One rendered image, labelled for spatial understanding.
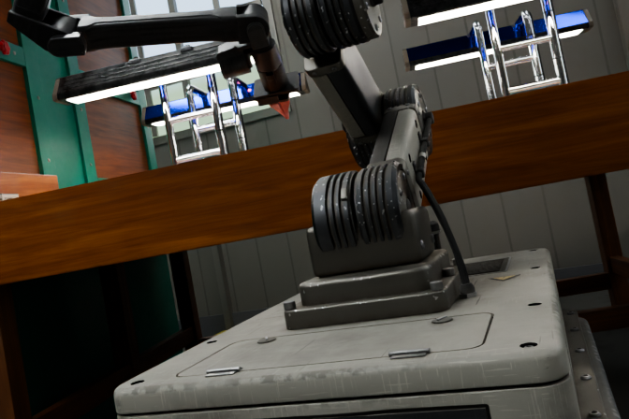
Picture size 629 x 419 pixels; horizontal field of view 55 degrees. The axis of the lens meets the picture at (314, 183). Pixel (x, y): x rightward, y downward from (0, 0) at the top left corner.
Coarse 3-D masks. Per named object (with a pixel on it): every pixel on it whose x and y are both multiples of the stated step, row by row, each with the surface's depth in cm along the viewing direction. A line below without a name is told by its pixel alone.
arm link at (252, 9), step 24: (96, 24) 119; (120, 24) 119; (144, 24) 119; (168, 24) 120; (192, 24) 120; (216, 24) 121; (240, 24) 120; (264, 24) 121; (48, 48) 117; (72, 48) 118; (96, 48) 121
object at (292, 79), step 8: (264, 72) 129; (272, 72) 129; (280, 72) 130; (296, 72) 135; (256, 80) 137; (264, 80) 131; (272, 80) 130; (280, 80) 131; (288, 80) 134; (296, 80) 133; (256, 88) 135; (264, 88) 133; (272, 88) 132; (280, 88) 132; (288, 88) 132; (296, 88) 132; (256, 96) 133; (264, 96) 133
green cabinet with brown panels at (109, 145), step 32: (0, 0) 181; (64, 0) 216; (96, 0) 244; (0, 32) 178; (0, 64) 175; (32, 64) 188; (64, 64) 209; (96, 64) 234; (0, 96) 172; (32, 96) 185; (128, 96) 253; (0, 128) 169; (32, 128) 184; (64, 128) 201; (96, 128) 224; (128, 128) 251; (0, 160) 166; (32, 160) 181; (64, 160) 197; (96, 160) 219; (128, 160) 245
